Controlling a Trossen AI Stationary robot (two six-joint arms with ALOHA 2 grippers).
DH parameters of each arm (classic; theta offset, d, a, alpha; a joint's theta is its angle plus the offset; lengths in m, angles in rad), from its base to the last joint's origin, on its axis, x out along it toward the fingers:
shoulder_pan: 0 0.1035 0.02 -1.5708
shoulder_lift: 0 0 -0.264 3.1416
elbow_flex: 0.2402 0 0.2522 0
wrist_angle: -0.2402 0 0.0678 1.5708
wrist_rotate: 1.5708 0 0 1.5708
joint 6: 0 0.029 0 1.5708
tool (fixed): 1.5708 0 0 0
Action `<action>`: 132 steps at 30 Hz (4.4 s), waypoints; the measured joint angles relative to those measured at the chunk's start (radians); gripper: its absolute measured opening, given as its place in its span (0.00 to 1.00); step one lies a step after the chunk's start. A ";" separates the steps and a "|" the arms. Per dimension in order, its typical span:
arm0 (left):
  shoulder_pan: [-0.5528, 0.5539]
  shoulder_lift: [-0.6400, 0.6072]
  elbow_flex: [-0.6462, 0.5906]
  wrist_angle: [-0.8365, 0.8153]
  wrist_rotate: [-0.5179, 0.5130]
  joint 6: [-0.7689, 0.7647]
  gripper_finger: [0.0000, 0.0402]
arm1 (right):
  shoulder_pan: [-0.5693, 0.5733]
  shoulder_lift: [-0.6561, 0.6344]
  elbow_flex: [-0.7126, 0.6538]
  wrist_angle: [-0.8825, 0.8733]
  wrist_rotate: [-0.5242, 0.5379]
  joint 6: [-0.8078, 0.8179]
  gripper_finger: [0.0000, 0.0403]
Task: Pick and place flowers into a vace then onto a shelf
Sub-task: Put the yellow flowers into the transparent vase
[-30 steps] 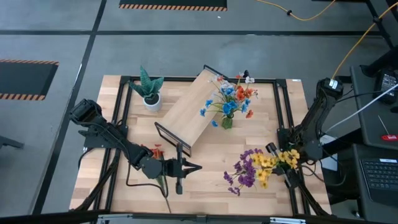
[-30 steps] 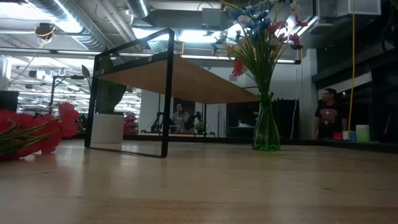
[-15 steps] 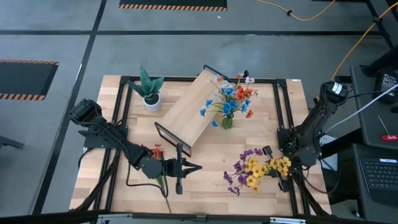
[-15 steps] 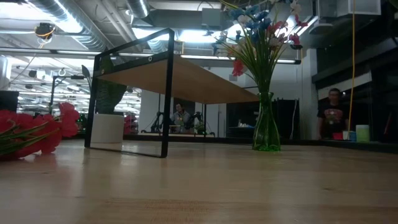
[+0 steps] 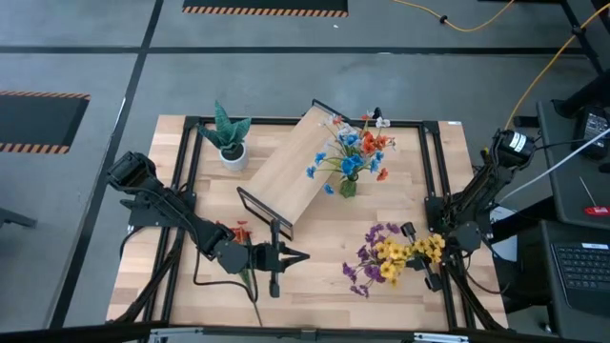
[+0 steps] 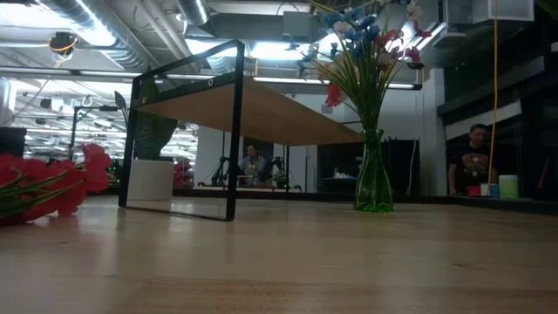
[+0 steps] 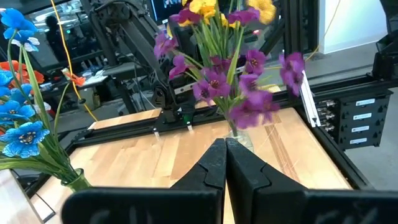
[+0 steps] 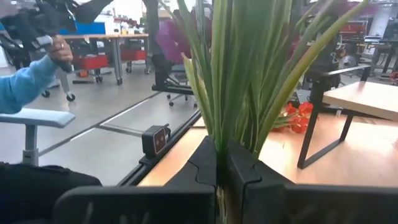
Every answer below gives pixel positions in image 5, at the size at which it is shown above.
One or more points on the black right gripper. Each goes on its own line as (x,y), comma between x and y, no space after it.
(431,281)

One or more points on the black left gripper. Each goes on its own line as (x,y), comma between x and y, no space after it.
(267,257)

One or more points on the red artificial flower bunch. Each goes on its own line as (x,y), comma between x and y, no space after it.
(240,234)
(369,143)

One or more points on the purple artificial flower bunch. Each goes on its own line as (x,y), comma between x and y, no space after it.
(372,236)

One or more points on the green glass vase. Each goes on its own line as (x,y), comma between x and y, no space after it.
(348,188)

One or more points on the blue artificial flower bunch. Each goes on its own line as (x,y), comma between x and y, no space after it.
(348,166)

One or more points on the white artificial flower bunch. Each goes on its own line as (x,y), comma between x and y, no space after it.
(382,123)

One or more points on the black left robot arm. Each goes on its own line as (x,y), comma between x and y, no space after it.
(162,205)

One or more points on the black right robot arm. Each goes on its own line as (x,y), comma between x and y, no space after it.
(481,190)

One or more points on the potted snake plant white pot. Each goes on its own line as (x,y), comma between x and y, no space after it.
(231,143)

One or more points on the black laptop keyboard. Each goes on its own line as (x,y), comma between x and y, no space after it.
(583,267)

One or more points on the black side desk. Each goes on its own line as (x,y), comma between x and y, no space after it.
(567,200)

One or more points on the black hazard striped floor mat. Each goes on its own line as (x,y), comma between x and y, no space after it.
(38,121)
(264,5)

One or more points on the black chair base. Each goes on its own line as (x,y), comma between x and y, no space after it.
(16,219)

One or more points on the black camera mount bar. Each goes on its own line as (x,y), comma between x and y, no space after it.
(305,336)

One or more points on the wooden shelf black metal frame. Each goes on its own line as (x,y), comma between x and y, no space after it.
(290,167)

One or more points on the black aluminium table frame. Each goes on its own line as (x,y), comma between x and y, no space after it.
(424,143)

